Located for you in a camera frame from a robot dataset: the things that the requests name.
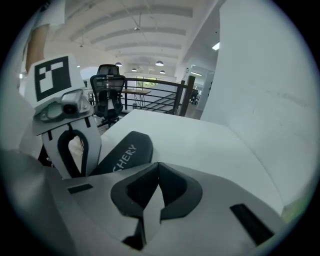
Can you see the black glasses case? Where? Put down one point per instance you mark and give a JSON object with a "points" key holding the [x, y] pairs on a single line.
{"points": [[135, 150]]}

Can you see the rectangular ceiling light panel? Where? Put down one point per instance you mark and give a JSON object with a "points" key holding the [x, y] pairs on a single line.
{"points": [[216, 45]]}

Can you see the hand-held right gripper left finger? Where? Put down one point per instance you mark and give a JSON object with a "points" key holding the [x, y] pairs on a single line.
{"points": [[95, 205]]}

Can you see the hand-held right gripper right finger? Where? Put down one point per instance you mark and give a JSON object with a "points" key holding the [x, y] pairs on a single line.
{"points": [[215, 225]]}

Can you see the person's left forearm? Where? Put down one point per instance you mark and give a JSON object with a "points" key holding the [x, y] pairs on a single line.
{"points": [[36, 45]]}

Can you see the wooden desk with black legs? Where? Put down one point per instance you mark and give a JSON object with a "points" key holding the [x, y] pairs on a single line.
{"points": [[136, 91]]}

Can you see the black office chair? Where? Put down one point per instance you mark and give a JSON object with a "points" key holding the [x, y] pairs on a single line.
{"points": [[107, 85]]}

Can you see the black railing with wooden post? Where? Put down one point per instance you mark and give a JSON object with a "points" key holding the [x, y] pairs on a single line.
{"points": [[187, 95]]}

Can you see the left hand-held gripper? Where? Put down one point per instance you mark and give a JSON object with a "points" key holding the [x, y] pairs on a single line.
{"points": [[52, 77]]}

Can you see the large window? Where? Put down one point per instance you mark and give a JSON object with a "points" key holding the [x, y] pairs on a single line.
{"points": [[146, 82]]}

